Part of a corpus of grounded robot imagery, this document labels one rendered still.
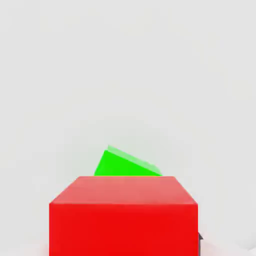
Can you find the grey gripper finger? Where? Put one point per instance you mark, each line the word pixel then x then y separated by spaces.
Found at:
pixel 200 245

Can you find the small red cube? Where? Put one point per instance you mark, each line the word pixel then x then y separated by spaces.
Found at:
pixel 123 226

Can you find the small green cube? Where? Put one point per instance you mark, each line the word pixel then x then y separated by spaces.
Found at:
pixel 122 166

